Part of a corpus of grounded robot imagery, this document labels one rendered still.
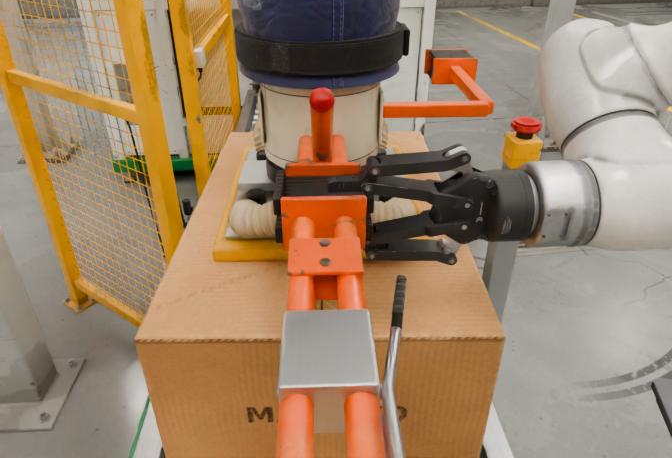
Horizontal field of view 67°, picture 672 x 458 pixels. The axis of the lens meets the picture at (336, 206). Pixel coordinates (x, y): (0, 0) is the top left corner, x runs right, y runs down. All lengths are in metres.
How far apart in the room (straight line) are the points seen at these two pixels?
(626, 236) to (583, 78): 0.18
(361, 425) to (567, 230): 0.31
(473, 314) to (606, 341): 1.74
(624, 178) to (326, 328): 0.33
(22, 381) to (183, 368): 1.46
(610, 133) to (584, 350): 1.71
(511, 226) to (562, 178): 0.07
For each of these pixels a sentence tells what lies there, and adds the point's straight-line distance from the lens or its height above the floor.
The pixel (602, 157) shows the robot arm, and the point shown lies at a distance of 0.58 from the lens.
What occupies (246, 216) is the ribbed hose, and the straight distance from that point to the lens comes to 0.62.
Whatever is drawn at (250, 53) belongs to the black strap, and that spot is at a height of 1.31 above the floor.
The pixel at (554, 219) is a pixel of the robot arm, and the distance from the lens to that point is 0.53.
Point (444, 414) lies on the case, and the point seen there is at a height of 0.94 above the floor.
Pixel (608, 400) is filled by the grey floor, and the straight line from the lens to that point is 2.10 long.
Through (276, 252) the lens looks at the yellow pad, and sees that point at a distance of 0.66.
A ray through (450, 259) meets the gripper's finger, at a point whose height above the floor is 1.14.
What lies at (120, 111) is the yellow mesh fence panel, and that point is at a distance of 1.52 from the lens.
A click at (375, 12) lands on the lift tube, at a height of 1.36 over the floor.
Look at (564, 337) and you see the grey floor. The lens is 2.27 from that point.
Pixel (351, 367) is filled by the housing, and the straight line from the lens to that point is 0.33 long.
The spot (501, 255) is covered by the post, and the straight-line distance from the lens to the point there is 1.41.
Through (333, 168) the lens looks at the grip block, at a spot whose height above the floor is 1.22.
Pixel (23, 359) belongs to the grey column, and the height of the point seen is 0.22.
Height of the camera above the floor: 1.46
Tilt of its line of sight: 30 degrees down
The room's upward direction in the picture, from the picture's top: straight up
